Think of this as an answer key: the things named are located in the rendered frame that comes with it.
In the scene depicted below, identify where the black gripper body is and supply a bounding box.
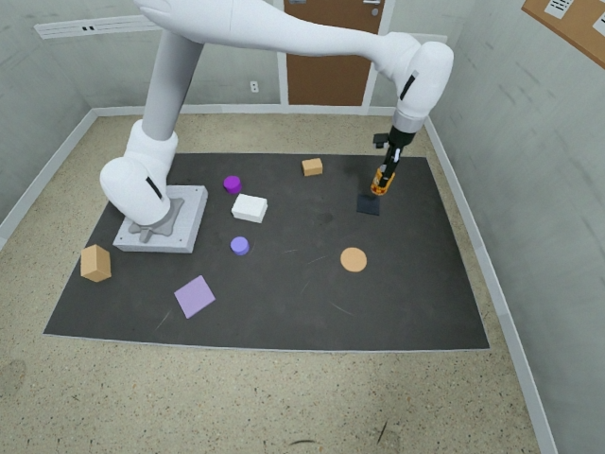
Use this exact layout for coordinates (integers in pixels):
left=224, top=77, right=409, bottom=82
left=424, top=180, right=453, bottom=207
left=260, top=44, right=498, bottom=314
left=389, top=125, right=416, bottom=155

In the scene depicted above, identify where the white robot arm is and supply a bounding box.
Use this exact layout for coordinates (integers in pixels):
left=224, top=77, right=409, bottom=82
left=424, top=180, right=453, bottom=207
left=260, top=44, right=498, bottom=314
left=100, top=0, right=454, bottom=243

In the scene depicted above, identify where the tan cardboard box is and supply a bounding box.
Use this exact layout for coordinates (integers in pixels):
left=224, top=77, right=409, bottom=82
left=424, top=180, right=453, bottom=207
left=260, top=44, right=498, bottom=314
left=81, top=245, right=111, bottom=282

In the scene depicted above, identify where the tan rectangular box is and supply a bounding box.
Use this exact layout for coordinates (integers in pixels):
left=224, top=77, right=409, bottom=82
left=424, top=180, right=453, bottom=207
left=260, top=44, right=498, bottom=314
left=302, top=159, right=322, bottom=176

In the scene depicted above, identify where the orange striped drink can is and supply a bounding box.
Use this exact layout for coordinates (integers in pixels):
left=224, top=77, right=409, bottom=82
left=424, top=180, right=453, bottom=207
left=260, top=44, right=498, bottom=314
left=371, top=165, right=394, bottom=195

